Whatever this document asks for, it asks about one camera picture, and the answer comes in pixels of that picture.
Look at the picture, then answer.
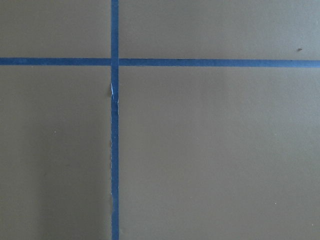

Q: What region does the blue tape strip lengthwise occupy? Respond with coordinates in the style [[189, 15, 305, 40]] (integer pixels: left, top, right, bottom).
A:
[[110, 0, 120, 240]]

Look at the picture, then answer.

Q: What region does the blue tape strip near crosswise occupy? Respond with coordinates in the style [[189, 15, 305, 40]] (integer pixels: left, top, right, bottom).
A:
[[0, 57, 320, 68]]

